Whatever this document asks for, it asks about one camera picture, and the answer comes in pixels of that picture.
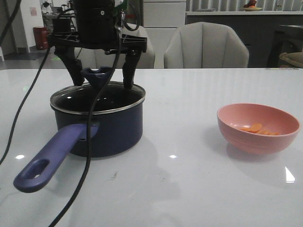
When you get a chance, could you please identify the white cabinet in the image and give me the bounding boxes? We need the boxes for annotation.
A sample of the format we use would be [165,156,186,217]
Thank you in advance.
[143,0,186,69]

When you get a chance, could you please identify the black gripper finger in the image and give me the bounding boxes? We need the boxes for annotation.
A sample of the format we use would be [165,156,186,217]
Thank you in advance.
[122,50,142,89]
[54,46,84,86]

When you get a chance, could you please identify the black cable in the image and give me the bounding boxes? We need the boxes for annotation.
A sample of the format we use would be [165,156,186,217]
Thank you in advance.
[48,0,128,227]

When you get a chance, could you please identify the orange ham slices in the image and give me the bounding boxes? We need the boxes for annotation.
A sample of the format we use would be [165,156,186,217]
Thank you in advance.
[238,123,280,136]

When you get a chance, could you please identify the beige cushion right edge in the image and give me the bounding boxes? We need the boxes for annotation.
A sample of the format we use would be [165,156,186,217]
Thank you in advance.
[279,52,303,68]

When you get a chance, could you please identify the fruit plate on counter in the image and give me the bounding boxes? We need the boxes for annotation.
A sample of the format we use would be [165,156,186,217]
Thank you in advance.
[241,0,263,12]

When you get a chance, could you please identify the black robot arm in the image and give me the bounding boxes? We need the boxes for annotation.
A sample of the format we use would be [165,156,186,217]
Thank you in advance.
[47,0,147,90]

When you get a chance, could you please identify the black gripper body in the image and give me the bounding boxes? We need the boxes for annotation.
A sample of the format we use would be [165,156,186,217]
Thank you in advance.
[47,6,147,54]

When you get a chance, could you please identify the pink bowl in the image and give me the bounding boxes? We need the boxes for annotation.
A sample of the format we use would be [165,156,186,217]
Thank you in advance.
[217,103,301,155]

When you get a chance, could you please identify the glass lid with blue knob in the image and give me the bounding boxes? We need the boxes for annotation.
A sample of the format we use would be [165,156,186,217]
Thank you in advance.
[50,67,146,115]

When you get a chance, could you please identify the dark blue saucepan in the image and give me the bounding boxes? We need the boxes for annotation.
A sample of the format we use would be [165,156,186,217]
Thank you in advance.
[13,82,146,193]

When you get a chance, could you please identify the right beige chair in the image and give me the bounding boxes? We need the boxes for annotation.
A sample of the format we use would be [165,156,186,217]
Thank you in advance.
[164,22,249,69]

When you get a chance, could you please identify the dark grey counter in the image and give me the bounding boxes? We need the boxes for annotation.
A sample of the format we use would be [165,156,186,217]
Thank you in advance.
[185,11,303,68]

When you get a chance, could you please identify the red trash bin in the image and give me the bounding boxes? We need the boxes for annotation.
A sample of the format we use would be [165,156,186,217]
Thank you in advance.
[33,26,49,50]

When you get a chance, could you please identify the left beige chair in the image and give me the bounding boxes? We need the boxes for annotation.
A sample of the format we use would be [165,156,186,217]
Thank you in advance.
[74,23,155,69]

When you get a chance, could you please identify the dark blue cable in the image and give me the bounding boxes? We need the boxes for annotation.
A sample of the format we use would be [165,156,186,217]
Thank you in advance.
[0,0,52,166]

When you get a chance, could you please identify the beige chair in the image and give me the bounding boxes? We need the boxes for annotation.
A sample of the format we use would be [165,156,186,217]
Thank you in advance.
[74,23,155,69]
[164,22,249,69]

